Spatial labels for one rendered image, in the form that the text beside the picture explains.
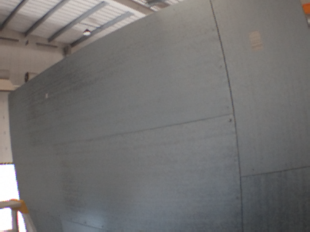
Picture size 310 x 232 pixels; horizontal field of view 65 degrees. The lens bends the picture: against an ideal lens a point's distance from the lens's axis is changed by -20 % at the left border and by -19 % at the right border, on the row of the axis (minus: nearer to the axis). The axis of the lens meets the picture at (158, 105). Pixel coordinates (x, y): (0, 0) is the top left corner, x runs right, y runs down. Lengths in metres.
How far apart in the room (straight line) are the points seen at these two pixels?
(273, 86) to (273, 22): 0.25
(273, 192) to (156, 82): 0.72
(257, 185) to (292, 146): 0.21
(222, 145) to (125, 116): 0.52
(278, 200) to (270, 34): 0.65
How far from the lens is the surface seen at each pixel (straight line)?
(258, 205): 1.14
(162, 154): 1.30
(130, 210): 1.50
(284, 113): 1.06
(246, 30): 1.15
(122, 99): 1.45
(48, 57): 13.18
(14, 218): 1.75
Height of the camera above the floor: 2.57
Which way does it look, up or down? 8 degrees up
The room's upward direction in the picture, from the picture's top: 7 degrees counter-clockwise
